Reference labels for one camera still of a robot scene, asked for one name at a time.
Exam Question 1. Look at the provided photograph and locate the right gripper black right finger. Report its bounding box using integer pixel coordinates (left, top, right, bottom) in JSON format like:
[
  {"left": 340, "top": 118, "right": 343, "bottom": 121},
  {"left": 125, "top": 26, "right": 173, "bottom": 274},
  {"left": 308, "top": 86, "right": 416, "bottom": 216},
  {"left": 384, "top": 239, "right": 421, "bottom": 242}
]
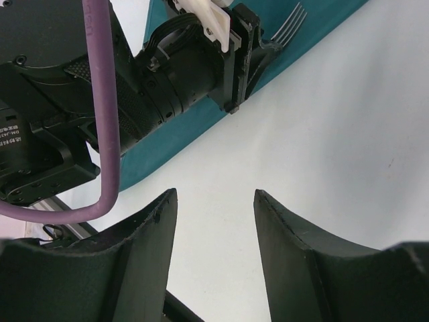
[{"left": 253, "top": 190, "right": 428, "bottom": 321}]

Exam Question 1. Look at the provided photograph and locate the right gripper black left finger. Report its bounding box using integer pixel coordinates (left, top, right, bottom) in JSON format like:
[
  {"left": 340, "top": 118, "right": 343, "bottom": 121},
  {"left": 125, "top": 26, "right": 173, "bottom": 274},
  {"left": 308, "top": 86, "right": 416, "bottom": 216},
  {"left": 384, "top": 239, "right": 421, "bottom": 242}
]
[{"left": 1, "top": 189, "right": 178, "bottom": 321}]

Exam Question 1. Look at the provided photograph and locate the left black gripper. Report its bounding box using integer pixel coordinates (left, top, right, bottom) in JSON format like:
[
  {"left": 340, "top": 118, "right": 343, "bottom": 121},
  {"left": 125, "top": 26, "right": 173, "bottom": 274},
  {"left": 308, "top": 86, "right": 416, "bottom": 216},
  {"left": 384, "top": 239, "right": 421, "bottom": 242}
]
[{"left": 209, "top": 3, "right": 282, "bottom": 114}]

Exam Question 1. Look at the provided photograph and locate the silver metal fork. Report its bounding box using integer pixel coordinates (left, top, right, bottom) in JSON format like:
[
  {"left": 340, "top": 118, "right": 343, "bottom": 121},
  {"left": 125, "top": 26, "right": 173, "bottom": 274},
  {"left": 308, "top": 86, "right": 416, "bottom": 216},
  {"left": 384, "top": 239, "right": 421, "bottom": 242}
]
[{"left": 271, "top": 2, "right": 308, "bottom": 48}]

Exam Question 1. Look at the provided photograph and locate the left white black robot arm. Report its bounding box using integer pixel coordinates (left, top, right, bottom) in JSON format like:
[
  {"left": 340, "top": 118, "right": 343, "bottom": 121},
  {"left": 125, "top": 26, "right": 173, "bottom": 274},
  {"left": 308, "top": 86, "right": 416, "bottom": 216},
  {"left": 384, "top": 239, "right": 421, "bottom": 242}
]
[{"left": 1, "top": 1, "right": 284, "bottom": 207}]

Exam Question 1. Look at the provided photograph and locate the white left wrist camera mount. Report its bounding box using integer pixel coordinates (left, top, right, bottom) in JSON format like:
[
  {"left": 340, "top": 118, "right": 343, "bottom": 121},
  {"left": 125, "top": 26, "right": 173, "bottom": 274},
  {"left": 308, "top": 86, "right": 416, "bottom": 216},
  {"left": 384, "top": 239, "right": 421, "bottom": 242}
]
[{"left": 165, "top": 0, "right": 241, "bottom": 54}]

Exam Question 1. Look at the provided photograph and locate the aluminium frame rail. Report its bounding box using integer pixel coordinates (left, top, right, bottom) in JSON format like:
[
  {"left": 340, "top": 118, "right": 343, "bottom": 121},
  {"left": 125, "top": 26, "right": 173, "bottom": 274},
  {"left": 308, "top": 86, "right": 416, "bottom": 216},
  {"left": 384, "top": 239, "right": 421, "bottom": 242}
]
[{"left": 25, "top": 197, "right": 97, "bottom": 242}]

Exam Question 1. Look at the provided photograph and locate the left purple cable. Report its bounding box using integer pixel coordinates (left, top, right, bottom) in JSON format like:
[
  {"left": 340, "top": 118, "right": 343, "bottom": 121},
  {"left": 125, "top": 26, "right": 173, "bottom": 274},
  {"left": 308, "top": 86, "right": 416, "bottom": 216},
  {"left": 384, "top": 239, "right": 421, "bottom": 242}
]
[{"left": 0, "top": 0, "right": 121, "bottom": 225}]

